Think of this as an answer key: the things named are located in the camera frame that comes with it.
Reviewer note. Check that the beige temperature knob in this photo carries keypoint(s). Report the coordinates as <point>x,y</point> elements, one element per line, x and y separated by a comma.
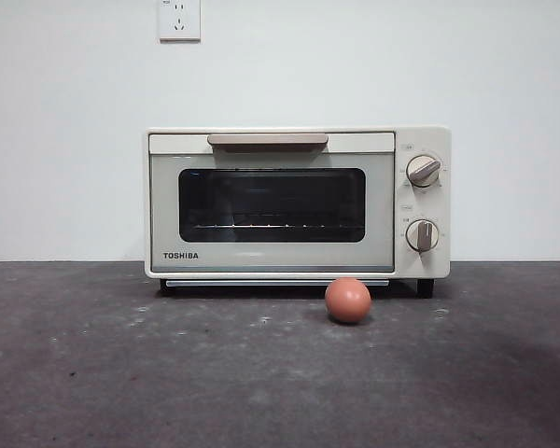
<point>423,172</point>

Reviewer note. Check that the beige timer knob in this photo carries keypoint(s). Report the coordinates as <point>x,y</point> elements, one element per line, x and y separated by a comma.
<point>422,235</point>

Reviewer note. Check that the brown egg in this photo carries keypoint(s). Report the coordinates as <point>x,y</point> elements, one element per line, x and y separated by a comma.
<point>347,301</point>

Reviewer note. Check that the silver crumb tray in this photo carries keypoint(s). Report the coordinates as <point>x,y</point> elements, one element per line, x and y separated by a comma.
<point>261,283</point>

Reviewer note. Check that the cream Toshiba toaster oven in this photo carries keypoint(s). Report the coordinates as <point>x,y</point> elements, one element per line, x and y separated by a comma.
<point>420,205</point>

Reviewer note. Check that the white wall socket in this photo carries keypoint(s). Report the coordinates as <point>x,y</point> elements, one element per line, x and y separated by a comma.
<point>179,23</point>

